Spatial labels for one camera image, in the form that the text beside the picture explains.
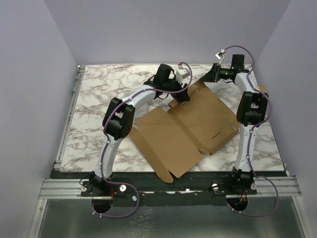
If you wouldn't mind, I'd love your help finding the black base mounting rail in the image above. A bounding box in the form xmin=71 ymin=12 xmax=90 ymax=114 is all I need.
xmin=81 ymin=172 xmax=257 ymax=207

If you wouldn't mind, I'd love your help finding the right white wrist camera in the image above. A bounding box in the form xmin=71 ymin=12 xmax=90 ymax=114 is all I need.
xmin=215 ymin=49 xmax=226 ymax=65

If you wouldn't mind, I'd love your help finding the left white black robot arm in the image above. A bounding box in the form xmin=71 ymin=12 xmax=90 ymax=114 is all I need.
xmin=89 ymin=62 xmax=193 ymax=196

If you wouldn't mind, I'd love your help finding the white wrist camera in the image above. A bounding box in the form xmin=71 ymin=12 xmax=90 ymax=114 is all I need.
xmin=215 ymin=49 xmax=226 ymax=65
xmin=175 ymin=65 xmax=191 ymax=85

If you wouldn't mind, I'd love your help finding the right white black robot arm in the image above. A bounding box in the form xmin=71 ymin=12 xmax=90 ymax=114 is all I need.
xmin=200 ymin=54 xmax=268 ymax=194

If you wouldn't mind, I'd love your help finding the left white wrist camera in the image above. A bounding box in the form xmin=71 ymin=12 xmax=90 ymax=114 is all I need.
xmin=175 ymin=65 xmax=191 ymax=85

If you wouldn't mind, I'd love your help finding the brown cardboard box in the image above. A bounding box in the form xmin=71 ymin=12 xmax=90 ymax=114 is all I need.
xmin=129 ymin=81 xmax=240 ymax=183

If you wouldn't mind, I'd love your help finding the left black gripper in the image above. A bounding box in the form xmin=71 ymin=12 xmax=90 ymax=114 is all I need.
xmin=162 ymin=74 xmax=189 ymax=102

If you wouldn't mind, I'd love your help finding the aluminium extrusion frame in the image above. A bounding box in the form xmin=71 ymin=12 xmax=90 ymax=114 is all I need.
xmin=27 ymin=64 xmax=86 ymax=238

